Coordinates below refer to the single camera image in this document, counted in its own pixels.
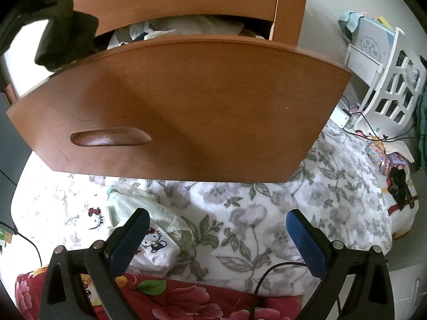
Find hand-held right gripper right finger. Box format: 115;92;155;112
285;209;396;320

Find white lattice chair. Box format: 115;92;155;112
354;27;427;134

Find black toy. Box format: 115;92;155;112
387;166;419;210

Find white power strip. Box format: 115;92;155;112
330;105;352;129

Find colourful pouch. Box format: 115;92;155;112
380;153;409;175

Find plain white cloth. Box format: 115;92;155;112
157;14;247;37

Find grey floral white blanket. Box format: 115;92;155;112
11;120;394;299

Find cream cloth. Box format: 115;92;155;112
385;140;414;161

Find red floral blanket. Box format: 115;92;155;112
15;267;302;320

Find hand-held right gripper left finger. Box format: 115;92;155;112
40;207;151;320

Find wooden nightstand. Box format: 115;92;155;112
43;0;312;54

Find dark teal hanging clothes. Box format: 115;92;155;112
412;87;427;174

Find colourful cube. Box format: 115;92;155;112
365;140;388;164

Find light green mesh garment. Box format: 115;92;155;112
107;183;195;250

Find small white shelf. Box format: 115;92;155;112
345;43;384;84

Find teal cloth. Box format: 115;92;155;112
338;11;362;39

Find light blue album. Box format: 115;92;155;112
354;17;396;62

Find dark wardrobe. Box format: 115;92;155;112
0;93;19;237

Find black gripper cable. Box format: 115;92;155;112
252;262;321;320

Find dark cloth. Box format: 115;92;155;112
33;0;100;73

